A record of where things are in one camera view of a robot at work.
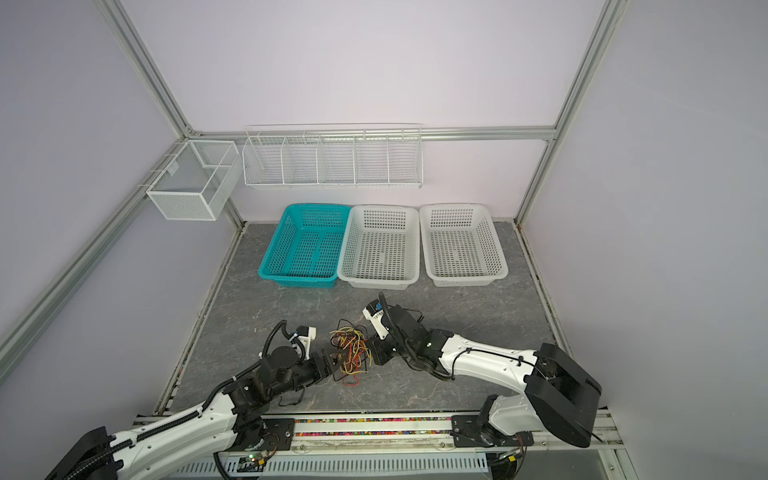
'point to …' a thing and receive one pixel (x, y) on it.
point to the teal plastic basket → (306, 246)
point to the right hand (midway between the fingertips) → (366, 345)
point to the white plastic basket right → (460, 245)
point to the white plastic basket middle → (380, 248)
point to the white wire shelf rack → (339, 155)
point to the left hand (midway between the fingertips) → (345, 362)
